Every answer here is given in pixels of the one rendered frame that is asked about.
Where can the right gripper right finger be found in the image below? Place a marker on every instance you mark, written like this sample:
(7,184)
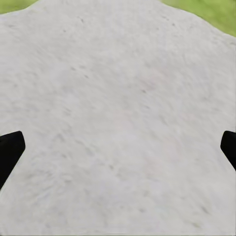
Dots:
(228,146)

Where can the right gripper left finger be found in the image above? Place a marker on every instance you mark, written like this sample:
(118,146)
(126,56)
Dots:
(12,146)

